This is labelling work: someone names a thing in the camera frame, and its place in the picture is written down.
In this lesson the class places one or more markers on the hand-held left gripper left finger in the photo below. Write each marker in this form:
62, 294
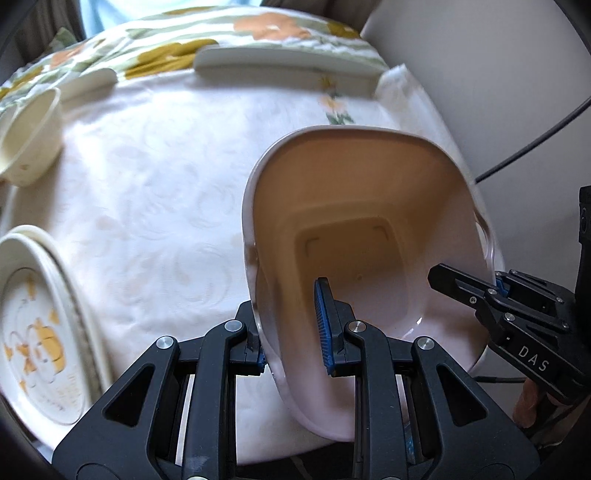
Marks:
244, 341

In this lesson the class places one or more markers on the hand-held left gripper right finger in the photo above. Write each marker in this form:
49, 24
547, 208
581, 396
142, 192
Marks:
323, 323

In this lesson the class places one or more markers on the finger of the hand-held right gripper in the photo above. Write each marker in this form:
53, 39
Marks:
461, 286
540, 300

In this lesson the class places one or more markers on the pink square bowl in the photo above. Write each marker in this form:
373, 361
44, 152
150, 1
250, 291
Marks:
351, 194

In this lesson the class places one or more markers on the plain white plate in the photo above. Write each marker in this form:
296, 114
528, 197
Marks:
78, 295

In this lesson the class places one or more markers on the cream round bowl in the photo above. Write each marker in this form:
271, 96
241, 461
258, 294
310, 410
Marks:
27, 134

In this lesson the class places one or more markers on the person's right hand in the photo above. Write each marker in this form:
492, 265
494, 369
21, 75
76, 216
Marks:
533, 406

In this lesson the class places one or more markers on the white floral tablecloth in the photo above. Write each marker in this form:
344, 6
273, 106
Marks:
152, 194

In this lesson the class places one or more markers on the white plastic bag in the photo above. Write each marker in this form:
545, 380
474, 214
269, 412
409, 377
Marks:
397, 83

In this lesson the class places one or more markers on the floral striped blanket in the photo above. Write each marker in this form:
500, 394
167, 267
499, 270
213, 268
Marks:
152, 41

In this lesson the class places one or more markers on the green pillow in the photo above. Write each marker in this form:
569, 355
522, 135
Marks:
62, 39

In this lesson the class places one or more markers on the light blue cloth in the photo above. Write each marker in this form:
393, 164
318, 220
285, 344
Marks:
134, 4

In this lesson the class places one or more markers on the brown curtain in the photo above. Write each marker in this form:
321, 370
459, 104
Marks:
41, 18

